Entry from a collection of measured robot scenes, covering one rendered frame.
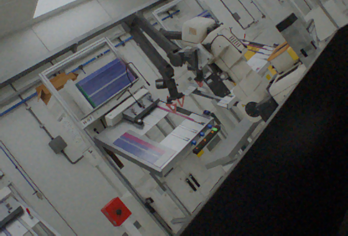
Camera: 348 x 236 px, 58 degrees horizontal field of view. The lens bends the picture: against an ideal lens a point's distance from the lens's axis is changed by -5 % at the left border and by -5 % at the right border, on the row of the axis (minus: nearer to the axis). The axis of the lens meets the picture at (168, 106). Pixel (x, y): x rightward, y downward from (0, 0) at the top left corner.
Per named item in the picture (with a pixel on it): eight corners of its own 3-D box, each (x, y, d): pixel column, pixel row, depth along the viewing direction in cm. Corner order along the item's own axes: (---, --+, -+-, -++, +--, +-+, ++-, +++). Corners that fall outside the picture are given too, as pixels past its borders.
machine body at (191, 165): (240, 190, 298) (199, 138, 296) (197, 247, 256) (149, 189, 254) (200, 199, 350) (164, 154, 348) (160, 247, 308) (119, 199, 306)
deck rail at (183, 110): (214, 123, 274) (214, 117, 270) (212, 125, 273) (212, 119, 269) (149, 99, 313) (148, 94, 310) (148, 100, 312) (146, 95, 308)
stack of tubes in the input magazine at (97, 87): (137, 79, 302) (118, 56, 301) (96, 107, 272) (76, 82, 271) (131, 84, 312) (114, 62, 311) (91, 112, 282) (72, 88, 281)
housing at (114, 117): (151, 102, 310) (149, 90, 302) (114, 131, 281) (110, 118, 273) (145, 100, 315) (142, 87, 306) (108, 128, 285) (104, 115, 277)
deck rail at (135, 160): (163, 176, 233) (161, 170, 230) (161, 177, 232) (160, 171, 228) (96, 140, 272) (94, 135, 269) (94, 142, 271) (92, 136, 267)
